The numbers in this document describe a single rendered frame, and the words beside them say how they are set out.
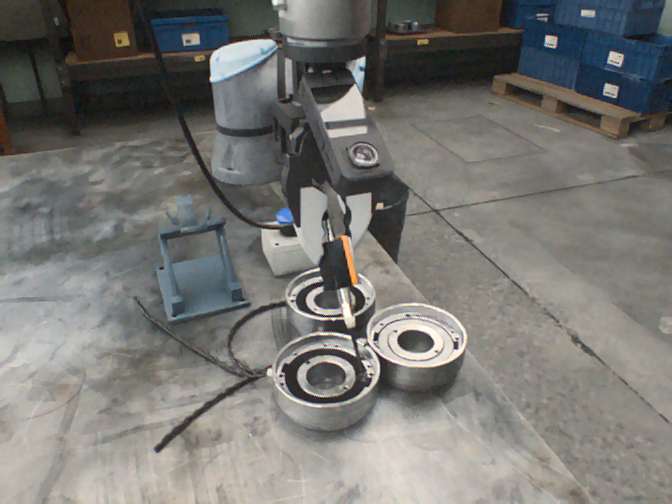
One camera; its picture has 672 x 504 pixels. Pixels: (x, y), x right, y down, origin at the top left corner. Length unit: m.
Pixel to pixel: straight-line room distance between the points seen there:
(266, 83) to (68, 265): 0.43
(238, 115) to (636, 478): 1.31
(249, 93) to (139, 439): 0.61
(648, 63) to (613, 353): 2.43
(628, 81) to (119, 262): 3.71
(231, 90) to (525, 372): 1.28
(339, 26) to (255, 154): 0.58
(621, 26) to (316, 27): 3.83
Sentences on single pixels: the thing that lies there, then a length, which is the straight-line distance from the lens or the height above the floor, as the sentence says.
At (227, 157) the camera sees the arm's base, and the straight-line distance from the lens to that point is 1.03.
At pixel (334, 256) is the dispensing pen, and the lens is 0.53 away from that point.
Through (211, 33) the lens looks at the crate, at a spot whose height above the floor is 0.56.
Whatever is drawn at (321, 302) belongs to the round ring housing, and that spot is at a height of 0.81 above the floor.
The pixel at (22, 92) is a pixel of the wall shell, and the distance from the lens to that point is 4.62.
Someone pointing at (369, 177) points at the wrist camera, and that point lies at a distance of 0.42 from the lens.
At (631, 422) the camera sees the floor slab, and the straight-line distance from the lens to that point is 1.83.
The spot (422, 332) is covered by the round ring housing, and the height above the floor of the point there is 0.83.
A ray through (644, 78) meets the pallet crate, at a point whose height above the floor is 0.37.
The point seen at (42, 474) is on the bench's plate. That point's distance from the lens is 0.58.
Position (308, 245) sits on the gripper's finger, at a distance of 0.53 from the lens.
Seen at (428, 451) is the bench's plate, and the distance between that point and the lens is 0.54.
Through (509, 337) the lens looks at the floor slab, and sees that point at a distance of 1.98.
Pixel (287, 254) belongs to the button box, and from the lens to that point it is 0.74.
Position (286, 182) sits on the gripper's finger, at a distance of 0.49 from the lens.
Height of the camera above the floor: 1.22
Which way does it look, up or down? 31 degrees down
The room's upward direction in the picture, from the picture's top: straight up
